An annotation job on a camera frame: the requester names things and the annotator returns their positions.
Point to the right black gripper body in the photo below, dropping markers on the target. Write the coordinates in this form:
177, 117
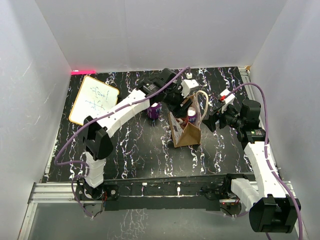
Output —
229, 118

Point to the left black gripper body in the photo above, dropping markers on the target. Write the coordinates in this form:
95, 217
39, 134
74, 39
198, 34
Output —
172, 98

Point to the purple Fanta can front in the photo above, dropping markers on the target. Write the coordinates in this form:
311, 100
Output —
192, 115

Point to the purple fanta can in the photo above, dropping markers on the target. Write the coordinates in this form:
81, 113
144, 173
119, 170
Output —
153, 111
192, 115

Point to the brown canvas tote bag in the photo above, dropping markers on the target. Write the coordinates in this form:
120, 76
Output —
191, 134

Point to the red cola can front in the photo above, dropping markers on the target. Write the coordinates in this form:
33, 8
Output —
182, 122

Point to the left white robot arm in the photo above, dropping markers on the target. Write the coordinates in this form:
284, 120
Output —
165, 88

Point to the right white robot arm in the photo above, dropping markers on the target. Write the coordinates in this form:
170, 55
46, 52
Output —
270, 207

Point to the purple Fanta can middle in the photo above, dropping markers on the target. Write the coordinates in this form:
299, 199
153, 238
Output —
153, 111

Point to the yellow framed whiteboard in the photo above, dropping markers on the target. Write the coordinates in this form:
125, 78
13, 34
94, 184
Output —
94, 98

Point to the pink tape strip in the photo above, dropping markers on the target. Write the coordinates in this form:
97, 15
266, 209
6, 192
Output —
83, 72

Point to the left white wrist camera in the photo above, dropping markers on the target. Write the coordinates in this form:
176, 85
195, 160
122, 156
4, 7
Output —
188, 84

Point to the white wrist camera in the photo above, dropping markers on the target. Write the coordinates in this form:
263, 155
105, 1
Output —
227, 98
188, 84

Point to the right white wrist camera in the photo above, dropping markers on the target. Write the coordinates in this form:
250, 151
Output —
227, 98

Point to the black base frame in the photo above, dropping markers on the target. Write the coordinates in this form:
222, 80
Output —
205, 192

